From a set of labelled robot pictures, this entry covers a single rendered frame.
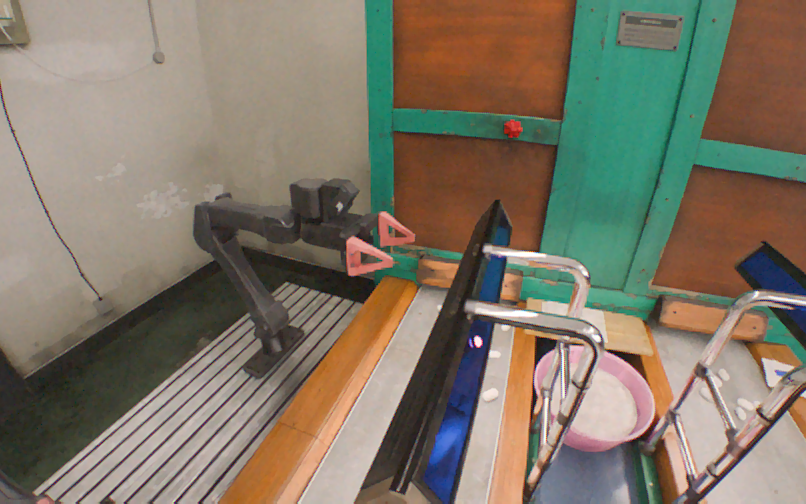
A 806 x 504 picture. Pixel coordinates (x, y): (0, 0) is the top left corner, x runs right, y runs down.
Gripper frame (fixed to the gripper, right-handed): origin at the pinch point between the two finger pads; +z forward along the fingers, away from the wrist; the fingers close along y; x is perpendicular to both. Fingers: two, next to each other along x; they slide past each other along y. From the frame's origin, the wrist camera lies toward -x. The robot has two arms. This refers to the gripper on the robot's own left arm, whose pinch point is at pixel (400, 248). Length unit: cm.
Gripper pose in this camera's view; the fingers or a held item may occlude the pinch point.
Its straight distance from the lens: 61.9
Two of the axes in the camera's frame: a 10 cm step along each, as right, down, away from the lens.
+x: -0.1, 8.8, 4.8
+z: 9.2, 2.0, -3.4
